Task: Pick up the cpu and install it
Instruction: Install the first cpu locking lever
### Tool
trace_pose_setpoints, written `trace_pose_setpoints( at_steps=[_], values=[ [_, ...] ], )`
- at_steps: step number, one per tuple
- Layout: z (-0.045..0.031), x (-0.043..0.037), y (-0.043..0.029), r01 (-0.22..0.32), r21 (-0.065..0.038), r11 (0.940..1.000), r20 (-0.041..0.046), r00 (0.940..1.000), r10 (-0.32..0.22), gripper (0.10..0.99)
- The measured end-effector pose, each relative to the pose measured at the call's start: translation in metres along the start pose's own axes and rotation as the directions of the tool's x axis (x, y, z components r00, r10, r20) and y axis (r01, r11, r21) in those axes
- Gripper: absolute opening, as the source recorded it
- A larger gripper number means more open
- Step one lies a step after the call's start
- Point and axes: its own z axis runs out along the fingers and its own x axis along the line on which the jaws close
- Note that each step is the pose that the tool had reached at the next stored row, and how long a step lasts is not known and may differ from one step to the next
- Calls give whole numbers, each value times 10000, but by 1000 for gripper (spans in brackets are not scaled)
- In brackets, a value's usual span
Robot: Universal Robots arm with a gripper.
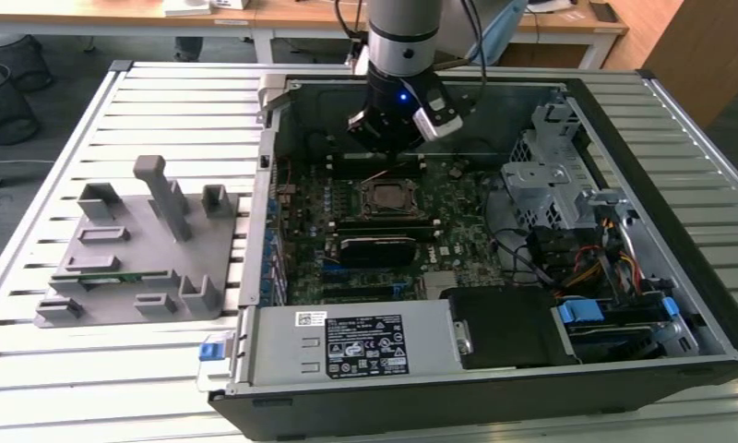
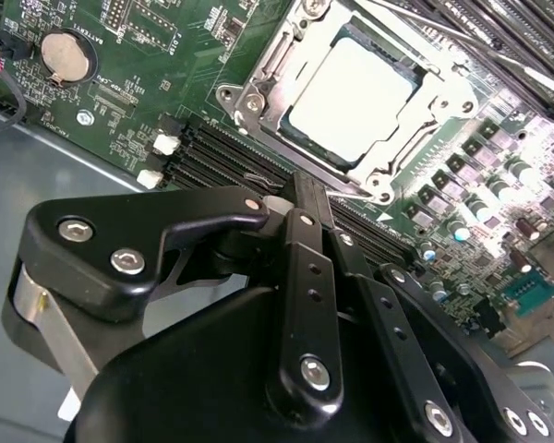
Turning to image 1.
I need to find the silver CPU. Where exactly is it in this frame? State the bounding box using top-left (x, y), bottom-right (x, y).
top-left (371, 184), bottom-right (410, 211)

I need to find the metal socket cover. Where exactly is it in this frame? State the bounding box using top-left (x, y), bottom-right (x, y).
top-left (361, 180), bottom-right (423, 217)

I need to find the CPU socket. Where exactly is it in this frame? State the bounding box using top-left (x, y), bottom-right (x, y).
top-left (355, 178), bottom-right (425, 221)

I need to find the black RAM slot row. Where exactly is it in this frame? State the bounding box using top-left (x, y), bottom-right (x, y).
top-left (334, 219), bottom-right (437, 242)
top-left (325, 150), bottom-right (429, 173)

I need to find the green motherboard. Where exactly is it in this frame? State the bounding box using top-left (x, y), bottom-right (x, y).
top-left (269, 159), bottom-right (505, 308)

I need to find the silver drive cage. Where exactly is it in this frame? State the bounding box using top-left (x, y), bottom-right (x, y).
top-left (501, 103), bottom-right (598, 232)

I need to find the black graphics card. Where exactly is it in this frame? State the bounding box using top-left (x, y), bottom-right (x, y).
top-left (337, 235), bottom-right (418, 269)

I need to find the person's leg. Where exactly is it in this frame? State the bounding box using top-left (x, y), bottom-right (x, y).
top-left (171, 35), bottom-right (205, 64)

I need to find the silver chipset heatsink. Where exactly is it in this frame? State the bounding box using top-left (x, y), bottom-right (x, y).
top-left (422, 270), bottom-right (459, 299)

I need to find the black expansion slot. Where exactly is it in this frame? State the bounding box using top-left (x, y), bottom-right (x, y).
top-left (318, 284), bottom-right (401, 299)

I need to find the white box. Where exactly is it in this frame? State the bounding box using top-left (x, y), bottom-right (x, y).
top-left (163, 0), bottom-right (214, 18)

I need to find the black plastic cover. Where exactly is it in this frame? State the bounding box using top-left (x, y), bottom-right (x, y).
top-left (446, 284), bottom-right (578, 371)

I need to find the grey parts rack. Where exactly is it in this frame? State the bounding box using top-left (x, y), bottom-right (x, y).
top-left (33, 155), bottom-right (241, 329)

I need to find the silver power supply unit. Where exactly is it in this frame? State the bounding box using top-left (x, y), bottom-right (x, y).
top-left (245, 302), bottom-right (462, 387)

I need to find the hard disk in blue carrier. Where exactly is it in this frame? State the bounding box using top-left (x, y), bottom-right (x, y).
top-left (553, 294), bottom-right (678, 365)

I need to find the wooden cabinet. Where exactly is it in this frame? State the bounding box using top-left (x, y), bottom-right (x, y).
top-left (602, 0), bottom-right (738, 133)

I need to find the wooden desk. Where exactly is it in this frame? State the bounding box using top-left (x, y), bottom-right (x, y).
top-left (0, 0), bottom-right (629, 70)

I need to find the green RAM stick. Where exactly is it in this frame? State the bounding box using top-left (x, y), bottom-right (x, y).
top-left (78, 272), bottom-right (142, 283)

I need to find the black open PC case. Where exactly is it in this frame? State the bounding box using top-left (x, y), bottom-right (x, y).
top-left (206, 73), bottom-right (738, 443)

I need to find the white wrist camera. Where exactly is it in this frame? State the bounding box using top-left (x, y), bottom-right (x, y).
top-left (411, 86), bottom-right (465, 142)

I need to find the yellow red wire bundle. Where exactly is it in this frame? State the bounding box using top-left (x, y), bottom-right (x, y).
top-left (553, 221), bottom-right (645, 296)

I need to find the black wire mesh bin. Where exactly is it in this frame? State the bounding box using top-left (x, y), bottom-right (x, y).
top-left (0, 32), bottom-right (55, 93)
top-left (0, 62), bottom-right (42, 147)

